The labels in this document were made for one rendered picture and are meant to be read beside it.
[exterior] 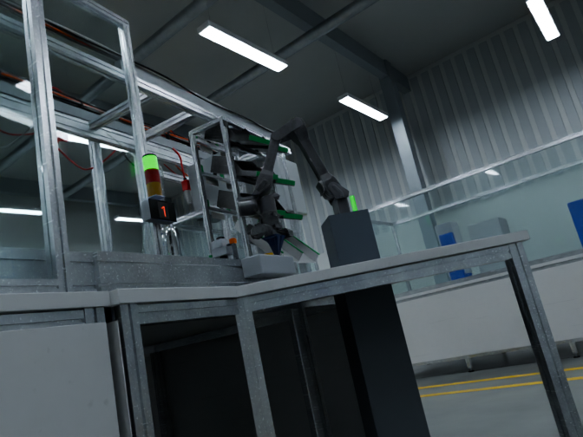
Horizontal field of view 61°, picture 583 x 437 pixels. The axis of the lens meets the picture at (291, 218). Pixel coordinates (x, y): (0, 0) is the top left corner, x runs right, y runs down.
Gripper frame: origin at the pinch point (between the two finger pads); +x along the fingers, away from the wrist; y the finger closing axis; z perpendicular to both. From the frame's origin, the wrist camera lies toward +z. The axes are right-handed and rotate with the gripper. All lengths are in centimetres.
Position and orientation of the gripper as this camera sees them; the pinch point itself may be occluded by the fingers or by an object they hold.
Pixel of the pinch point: (275, 246)
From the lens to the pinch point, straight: 166.8
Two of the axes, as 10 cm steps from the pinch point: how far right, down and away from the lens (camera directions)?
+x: 2.0, 9.5, -2.4
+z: -8.5, 2.8, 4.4
